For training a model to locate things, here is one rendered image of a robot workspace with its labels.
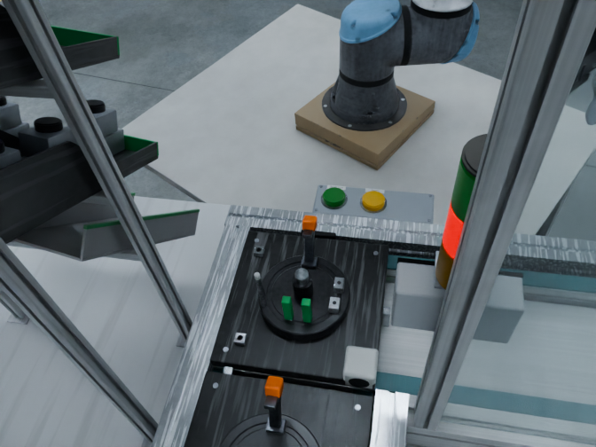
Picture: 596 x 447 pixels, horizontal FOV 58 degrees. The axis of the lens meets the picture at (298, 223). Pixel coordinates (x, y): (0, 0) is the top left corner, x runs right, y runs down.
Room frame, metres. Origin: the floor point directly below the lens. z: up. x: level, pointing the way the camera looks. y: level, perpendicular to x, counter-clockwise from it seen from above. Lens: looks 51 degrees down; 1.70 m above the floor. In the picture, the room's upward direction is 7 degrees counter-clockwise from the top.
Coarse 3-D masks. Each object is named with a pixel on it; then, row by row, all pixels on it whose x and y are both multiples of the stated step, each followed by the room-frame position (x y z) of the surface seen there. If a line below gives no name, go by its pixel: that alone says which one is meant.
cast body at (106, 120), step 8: (88, 104) 0.57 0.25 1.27; (96, 104) 0.57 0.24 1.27; (104, 104) 0.58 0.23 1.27; (96, 112) 0.56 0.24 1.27; (104, 112) 0.57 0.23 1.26; (112, 112) 0.57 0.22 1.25; (96, 120) 0.54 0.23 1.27; (104, 120) 0.55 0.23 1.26; (112, 120) 0.57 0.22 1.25; (104, 128) 0.55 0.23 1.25; (112, 128) 0.56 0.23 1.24; (104, 136) 0.54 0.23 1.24; (112, 136) 0.56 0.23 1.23; (120, 136) 0.57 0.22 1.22; (112, 144) 0.55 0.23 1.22; (120, 144) 0.56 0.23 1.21; (112, 152) 0.55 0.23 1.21
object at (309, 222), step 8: (304, 216) 0.51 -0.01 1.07; (312, 216) 0.51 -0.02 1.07; (304, 224) 0.50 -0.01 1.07; (312, 224) 0.49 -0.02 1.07; (304, 232) 0.48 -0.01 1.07; (312, 232) 0.49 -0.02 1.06; (304, 240) 0.49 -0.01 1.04; (312, 240) 0.49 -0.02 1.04; (304, 248) 0.48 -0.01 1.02; (312, 248) 0.48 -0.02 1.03; (304, 256) 0.48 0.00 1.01; (312, 256) 0.48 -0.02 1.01
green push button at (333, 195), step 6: (324, 192) 0.64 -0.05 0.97; (330, 192) 0.64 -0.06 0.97; (336, 192) 0.64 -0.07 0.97; (342, 192) 0.63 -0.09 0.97; (324, 198) 0.63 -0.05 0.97; (330, 198) 0.62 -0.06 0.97; (336, 198) 0.62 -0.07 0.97; (342, 198) 0.62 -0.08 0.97; (330, 204) 0.61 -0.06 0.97; (336, 204) 0.61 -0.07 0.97
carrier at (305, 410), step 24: (216, 384) 0.31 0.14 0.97; (240, 384) 0.30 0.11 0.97; (264, 384) 0.30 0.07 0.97; (288, 384) 0.30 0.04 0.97; (216, 408) 0.27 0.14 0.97; (240, 408) 0.27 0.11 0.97; (288, 408) 0.26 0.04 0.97; (312, 408) 0.26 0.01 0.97; (336, 408) 0.25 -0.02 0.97; (360, 408) 0.25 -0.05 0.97; (192, 432) 0.25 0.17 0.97; (216, 432) 0.24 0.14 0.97; (240, 432) 0.23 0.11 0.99; (264, 432) 0.23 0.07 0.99; (288, 432) 0.22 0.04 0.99; (312, 432) 0.23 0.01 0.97; (336, 432) 0.22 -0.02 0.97; (360, 432) 0.22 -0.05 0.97
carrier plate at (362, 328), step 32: (256, 256) 0.52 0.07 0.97; (288, 256) 0.51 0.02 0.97; (320, 256) 0.50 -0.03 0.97; (352, 256) 0.50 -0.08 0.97; (384, 256) 0.49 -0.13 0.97; (256, 288) 0.46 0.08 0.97; (352, 288) 0.44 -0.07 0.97; (384, 288) 0.43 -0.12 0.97; (224, 320) 0.41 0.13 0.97; (256, 320) 0.40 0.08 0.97; (352, 320) 0.38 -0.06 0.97; (224, 352) 0.35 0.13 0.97; (256, 352) 0.35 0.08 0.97; (288, 352) 0.34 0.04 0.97; (320, 352) 0.34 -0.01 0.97
